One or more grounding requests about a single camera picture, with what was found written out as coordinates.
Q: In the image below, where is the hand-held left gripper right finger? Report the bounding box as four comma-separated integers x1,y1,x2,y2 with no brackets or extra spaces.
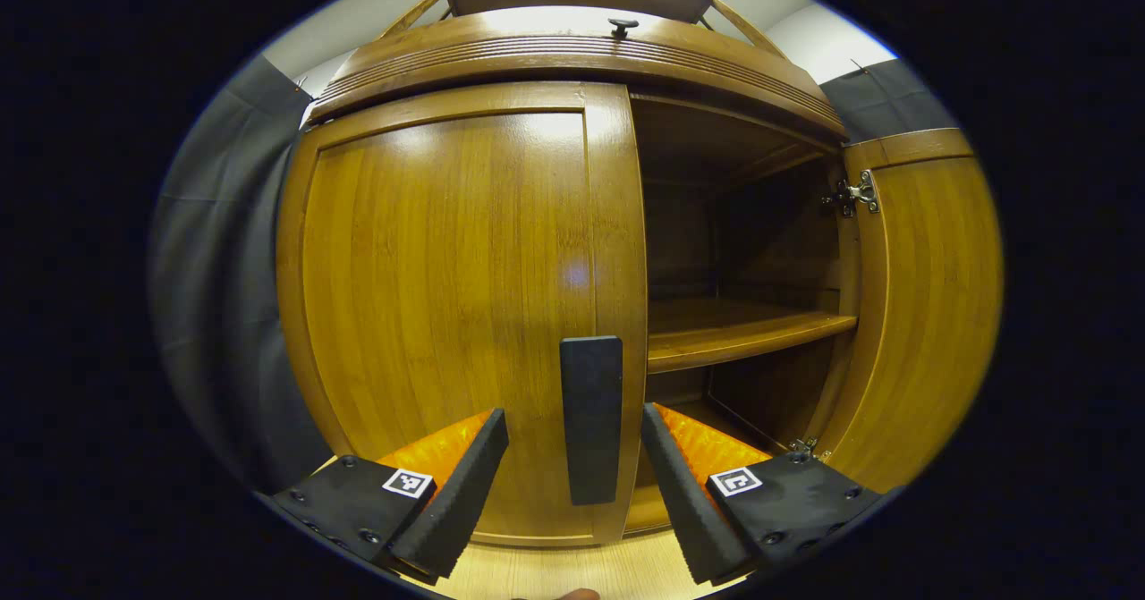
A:
640,402,886,586

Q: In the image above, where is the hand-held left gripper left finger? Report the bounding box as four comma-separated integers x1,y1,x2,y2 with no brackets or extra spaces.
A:
271,408,510,586

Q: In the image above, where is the black door handle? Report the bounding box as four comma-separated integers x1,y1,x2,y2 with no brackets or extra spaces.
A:
560,336,623,506

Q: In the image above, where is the wooden cabinet door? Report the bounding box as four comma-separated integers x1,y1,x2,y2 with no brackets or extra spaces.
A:
810,128,1005,494
276,81,649,547

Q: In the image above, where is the wooden shoe cabinet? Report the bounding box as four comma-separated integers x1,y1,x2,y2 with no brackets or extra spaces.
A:
304,0,860,534

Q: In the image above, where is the wooden inner shelf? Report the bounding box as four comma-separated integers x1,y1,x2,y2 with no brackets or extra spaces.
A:
646,298,858,375

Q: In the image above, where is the wooden drawer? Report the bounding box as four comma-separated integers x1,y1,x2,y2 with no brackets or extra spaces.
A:
344,5,810,91

